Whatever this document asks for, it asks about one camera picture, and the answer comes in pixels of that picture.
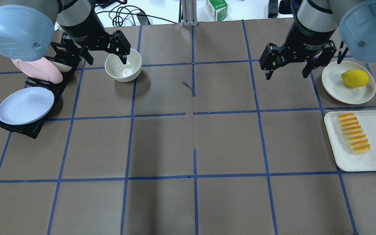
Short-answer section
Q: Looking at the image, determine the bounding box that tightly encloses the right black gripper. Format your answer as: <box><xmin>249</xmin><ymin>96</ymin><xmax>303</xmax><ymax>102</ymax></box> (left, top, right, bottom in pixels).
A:
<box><xmin>259</xmin><ymin>32</ymin><xmax>337</xmax><ymax>80</ymax></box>

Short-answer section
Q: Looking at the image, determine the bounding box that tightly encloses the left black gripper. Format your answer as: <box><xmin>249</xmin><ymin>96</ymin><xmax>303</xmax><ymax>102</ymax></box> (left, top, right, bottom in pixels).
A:
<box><xmin>61</xmin><ymin>25</ymin><xmax>131</xmax><ymax>65</ymax></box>

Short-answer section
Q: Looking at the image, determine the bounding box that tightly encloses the blue plate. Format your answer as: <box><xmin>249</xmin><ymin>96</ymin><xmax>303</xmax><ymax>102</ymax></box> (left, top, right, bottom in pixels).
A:
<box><xmin>0</xmin><ymin>86</ymin><xmax>54</xmax><ymax>125</ymax></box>

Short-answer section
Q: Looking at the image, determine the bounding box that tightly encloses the striped yellow bread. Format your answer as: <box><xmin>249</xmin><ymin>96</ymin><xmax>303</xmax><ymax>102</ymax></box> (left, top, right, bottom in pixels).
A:
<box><xmin>337</xmin><ymin>113</ymin><xmax>371</xmax><ymax>154</ymax></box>

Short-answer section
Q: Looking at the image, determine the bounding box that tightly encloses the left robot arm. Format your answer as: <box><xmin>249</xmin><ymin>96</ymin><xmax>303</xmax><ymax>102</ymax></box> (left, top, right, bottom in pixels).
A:
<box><xmin>0</xmin><ymin>0</ymin><xmax>131</xmax><ymax>64</ymax></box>

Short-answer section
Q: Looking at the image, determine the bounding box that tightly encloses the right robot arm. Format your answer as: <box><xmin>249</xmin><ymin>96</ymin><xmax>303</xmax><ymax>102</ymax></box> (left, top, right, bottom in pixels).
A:
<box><xmin>259</xmin><ymin>0</ymin><xmax>376</xmax><ymax>80</ymax></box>

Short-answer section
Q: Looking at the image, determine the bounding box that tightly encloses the white plate in rack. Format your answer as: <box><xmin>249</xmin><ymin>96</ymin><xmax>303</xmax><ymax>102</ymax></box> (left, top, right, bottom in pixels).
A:
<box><xmin>50</xmin><ymin>61</ymin><xmax>72</xmax><ymax>72</ymax></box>

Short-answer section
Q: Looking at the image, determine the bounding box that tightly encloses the cream round plate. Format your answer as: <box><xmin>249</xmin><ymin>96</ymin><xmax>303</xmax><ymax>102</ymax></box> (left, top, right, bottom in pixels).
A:
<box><xmin>322</xmin><ymin>61</ymin><xmax>376</xmax><ymax>104</ymax></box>

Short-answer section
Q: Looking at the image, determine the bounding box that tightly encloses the pink plate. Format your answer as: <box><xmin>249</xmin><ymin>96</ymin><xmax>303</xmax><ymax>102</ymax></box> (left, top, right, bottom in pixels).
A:
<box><xmin>11</xmin><ymin>58</ymin><xmax>64</xmax><ymax>84</ymax></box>

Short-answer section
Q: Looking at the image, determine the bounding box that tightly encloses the cream bowl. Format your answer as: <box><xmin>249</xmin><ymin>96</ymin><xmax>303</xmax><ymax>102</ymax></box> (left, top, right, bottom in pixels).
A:
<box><xmin>104</xmin><ymin>49</ymin><xmax>142</xmax><ymax>82</ymax></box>

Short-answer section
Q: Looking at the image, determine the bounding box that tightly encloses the yellow lemon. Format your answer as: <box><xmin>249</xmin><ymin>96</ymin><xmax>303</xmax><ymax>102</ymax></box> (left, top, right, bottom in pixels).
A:
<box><xmin>341</xmin><ymin>69</ymin><xmax>370</xmax><ymax>88</ymax></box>

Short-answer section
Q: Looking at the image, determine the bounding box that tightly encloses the green white carton box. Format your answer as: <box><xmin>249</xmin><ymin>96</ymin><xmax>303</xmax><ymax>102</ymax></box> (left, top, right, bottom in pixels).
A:
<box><xmin>205</xmin><ymin>0</ymin><xmax>228</xmax><ymax>21</ymax></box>

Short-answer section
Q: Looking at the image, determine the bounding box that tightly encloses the black dish rack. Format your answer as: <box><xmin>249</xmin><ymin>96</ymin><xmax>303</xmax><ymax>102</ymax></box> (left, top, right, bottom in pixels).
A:
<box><xmin>0</xmin><ymin>39</ymin><xmax>81</xmax><ymax>139</ymax></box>

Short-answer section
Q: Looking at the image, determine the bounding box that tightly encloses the cream rectangular tray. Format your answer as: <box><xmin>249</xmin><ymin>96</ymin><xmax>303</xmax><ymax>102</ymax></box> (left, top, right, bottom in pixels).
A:
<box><xmin>324</xmin><ymin>110</ymin><xmax>376</xmax><ymax>172</ymax></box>

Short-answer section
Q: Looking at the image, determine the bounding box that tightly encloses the aluminium frame post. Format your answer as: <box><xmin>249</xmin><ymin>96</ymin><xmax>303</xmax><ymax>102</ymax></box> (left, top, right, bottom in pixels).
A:
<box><xmin>179</xmin><ymin>0</ymin><xmax>198</xmax><ymax>27</ymax></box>

